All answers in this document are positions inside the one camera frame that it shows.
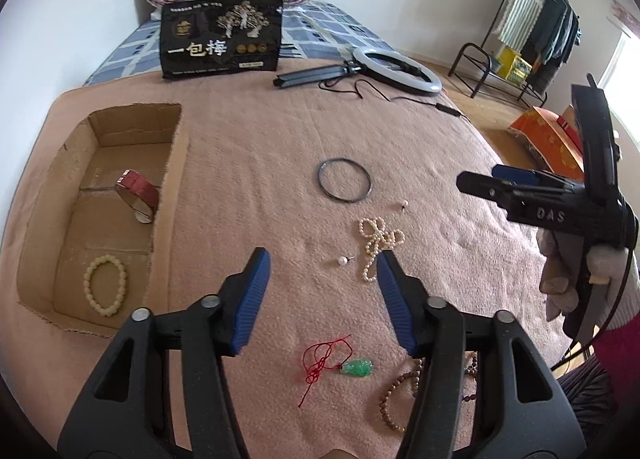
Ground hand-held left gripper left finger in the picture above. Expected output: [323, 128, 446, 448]
[57, 246, 273, 459]

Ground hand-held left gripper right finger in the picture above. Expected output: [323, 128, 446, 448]
[375, 249, 588, 459]

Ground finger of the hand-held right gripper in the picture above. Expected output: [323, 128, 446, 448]
[491, 164, 587, 191]
[456, 171, 583, 205]

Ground pearl necklace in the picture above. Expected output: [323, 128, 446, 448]
[357, 218, 406, 284]

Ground jade pendant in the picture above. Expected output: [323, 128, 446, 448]
[298, 335, 373, 408]

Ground brown wooden bead bracelet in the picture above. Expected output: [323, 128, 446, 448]
[378, 351, 482, 435]

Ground thin black bangle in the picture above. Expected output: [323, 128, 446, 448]
[318, 158, 372, 203]

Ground cardboard box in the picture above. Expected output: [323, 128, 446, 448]
[15, 103, 190, 339]

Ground person's right forearm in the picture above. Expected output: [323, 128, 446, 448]
[594, 320, 640, 392]

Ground person's right hand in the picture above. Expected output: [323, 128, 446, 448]
[537, 228, 640, 331]

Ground orange patterned box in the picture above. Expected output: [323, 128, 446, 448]
[507, 106, 587, 175]

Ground yellow box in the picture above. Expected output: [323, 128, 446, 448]
[496, 46, 532, 83]

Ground black clothes rack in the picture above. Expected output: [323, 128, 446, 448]
[447, 0, 583, 109]

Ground dark hanging clothes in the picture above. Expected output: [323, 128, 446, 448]
[530, 0, 583, 90]

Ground red woven band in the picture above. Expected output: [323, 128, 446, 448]
[114, 169, 161, 224]

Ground pink blanket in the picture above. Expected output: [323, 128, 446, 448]
[0, 56, 598, 459]

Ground person's dark striped clothing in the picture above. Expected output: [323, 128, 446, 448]
[554, 354, 623, 442]

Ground black snack bag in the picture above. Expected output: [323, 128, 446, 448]
[161, 0, 284, 81]

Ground black ring light cable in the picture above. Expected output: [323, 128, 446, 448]
[320, 79, 463, 119]

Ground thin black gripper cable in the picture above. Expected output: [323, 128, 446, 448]
[550, 244, 632, 376]

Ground cream bead bracelet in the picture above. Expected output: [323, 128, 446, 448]
[83, 255, 128, 317]

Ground ring light with black stand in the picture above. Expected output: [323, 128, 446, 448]
[273, 46, 443, 95]

